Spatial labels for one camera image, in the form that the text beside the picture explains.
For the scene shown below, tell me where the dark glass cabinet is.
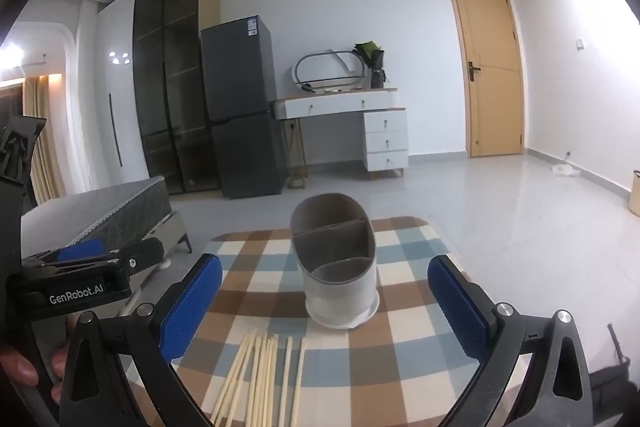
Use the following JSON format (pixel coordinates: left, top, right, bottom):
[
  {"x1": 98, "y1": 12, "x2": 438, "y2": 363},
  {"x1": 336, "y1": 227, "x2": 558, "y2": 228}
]
[{"x1": 132, "y1": 0, "x2": 223, "y2": 195}]

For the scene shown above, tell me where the white wardrobe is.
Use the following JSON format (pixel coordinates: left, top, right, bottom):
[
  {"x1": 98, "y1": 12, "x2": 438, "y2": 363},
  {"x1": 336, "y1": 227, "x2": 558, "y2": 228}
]
[{"x1": 75, "y1": 0, "x2": 151, "y2": 192}]

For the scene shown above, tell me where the checked tablecloth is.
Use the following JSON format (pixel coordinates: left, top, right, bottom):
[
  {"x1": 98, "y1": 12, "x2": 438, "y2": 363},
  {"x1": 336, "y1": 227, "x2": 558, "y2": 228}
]
[{"x1": 122, "y1": 216, "x2": 501, "y2": 427}]

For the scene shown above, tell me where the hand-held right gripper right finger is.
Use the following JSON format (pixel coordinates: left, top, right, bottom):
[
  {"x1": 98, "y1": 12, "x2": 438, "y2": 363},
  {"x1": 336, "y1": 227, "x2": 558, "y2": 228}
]
[{"x1": 426, "y1": 254, "x2": 598, "y2": 427}]

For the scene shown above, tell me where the white dressing table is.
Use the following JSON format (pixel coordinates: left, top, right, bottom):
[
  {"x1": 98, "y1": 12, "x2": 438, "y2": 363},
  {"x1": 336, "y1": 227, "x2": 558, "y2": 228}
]
[{"x1": 271, "y1": 88, "x2": 410, "y2": 180}]

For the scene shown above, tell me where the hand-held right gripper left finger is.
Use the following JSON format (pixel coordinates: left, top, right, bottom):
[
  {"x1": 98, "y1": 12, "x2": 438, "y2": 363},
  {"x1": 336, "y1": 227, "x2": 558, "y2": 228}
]
[{"x1": 52, "y1": 252, "x2": 223, "y2": 427}]

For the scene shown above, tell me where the oval mirror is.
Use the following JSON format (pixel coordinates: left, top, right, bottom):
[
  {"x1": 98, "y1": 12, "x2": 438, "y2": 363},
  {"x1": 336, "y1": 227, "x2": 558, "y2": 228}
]
[{"x1": 292, "y1": 49, "x2": 371, "y2": 92}]

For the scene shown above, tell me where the beige waste bin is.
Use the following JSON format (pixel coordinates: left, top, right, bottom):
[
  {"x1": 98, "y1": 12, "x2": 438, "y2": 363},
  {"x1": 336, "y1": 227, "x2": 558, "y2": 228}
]
[{"x1": 627, "y1": 169, "x2": 640, "y2": 220}]

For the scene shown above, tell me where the wooden door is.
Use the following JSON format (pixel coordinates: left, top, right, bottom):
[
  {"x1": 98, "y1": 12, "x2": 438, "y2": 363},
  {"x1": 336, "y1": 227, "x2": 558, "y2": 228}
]
[{"x1": 444, "y1": 0, "x2": 526, "y2": 158}]

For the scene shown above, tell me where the dark grey refrigerator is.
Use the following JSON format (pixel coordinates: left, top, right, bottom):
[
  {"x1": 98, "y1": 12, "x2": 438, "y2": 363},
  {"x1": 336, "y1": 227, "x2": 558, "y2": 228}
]
[{"x1": 201, "y1": 14, "x2": 288, "y2": 200}]

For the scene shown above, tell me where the bundle of wooden chopsticks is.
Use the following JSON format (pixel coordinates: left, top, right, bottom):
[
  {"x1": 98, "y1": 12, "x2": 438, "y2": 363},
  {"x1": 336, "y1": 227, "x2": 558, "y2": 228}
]
[{"x1": 210, "y1": 329, "x2": 310, "y2": 427}]

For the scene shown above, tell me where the grey quilted sofa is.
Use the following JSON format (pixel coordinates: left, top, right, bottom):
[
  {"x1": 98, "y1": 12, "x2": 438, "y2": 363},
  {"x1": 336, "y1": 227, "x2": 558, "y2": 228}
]
[{"x1": 20, "y1": 176, "x2": 193, "y2": 308}]

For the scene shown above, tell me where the gold metal stool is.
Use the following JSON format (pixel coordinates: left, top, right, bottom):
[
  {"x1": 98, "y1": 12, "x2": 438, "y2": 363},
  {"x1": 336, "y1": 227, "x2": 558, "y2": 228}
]
[{"x1": 282, "y1": 117, "x2": 308, "y2": 190}]

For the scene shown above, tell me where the dark object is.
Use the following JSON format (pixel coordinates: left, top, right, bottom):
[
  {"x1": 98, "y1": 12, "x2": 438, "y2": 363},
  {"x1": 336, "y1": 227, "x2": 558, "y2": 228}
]
[{"x1": 587, "y1": 323, "x2": 640, "y2": 427}]

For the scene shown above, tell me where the beige curtain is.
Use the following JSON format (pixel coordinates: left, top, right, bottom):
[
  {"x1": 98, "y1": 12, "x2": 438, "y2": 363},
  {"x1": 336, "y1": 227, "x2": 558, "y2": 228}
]
[{"x1": 22, "y1": 74, "x2": 66, "y2": 208}]

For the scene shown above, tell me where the grey white utensil holder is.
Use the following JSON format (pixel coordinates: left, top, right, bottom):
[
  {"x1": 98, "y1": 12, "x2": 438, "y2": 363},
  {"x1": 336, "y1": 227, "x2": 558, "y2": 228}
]
[{"x1": 290, "y1": 193, "x2": 381, "y2": 330}]

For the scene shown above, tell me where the flower bouquet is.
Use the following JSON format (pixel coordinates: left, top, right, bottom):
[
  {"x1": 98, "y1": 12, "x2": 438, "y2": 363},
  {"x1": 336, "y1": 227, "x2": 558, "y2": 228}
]
[{"x1": 352, "y1": 41, "x2": 386, "y2": 90}]

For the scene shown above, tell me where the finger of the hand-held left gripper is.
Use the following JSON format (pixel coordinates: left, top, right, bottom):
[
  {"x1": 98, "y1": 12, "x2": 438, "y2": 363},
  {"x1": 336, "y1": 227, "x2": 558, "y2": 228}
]
[
  {"x1": 22, "y1": 237, "x2": 166, "y2": 276},
  {"x1": 37, "y1": 238, "x2": 106, "y2": 264}
]

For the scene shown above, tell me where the person's left hand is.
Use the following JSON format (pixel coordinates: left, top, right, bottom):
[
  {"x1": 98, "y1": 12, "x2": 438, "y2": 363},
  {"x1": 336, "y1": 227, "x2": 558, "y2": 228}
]
[{"x1": 0, "y1": 341, "x2": 68, "y2": 390}]

